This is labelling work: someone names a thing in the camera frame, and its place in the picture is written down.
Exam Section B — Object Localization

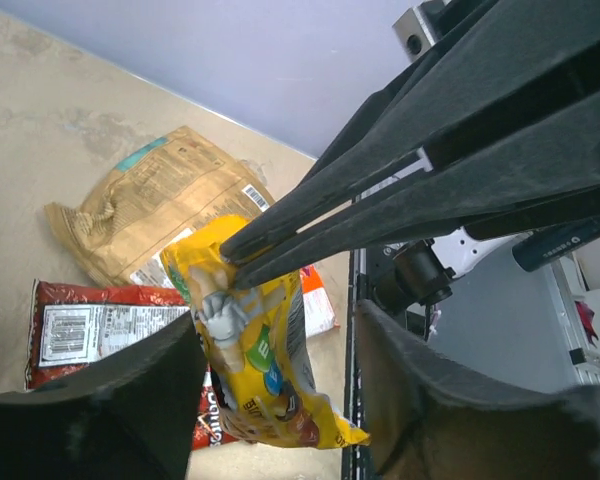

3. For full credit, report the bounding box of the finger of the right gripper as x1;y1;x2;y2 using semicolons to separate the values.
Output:
218;0;600;264
229;119;600;289

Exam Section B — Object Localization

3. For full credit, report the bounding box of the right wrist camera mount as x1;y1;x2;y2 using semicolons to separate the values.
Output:
392;0;449;62

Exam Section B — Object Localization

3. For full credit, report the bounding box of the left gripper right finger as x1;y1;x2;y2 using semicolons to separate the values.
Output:
355;300;600;479

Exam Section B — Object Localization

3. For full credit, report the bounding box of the black front frame rail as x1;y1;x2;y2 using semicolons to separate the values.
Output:
341;249;376;480

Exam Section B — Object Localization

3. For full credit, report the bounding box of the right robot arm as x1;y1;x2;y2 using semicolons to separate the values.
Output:
220;1;600;308

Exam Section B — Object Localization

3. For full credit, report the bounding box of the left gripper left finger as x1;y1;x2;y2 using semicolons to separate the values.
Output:
0;313;206;479

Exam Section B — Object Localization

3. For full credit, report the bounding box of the tan paper snack bag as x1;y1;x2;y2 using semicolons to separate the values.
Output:
44;126;274;288

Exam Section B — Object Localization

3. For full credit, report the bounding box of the yellow M&M's bag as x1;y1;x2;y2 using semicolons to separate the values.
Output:
160;215;371;449

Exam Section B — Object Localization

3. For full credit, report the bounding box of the orange white snack bag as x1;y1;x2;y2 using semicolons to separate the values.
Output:
300;265;340;338

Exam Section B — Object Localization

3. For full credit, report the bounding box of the red Doritos bag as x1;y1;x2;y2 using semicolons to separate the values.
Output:
23;278;241;451

